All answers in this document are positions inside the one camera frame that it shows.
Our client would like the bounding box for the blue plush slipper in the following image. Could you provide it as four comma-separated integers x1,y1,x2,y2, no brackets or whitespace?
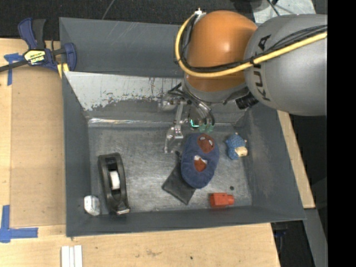
180,132,220,189

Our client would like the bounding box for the red plastic block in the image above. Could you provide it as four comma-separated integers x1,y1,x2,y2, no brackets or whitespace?
209,192,235,208

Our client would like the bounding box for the dark grey flat block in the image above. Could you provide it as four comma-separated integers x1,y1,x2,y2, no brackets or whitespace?
161,160,197,205

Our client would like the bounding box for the black tape dispenser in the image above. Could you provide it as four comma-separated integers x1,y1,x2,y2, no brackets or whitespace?
97,152,131,216

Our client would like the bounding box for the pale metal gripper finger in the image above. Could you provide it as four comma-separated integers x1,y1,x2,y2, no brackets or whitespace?
171,125,185,153
163,126,176,154

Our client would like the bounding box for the small white plastic object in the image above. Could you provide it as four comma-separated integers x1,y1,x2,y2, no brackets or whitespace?
83,195,101,216

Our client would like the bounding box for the blue toy animal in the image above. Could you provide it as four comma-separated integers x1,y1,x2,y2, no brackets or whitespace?
224,132,248,160

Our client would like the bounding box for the grey metal bin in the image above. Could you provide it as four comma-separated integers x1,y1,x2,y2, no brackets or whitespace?
58,17,307,238

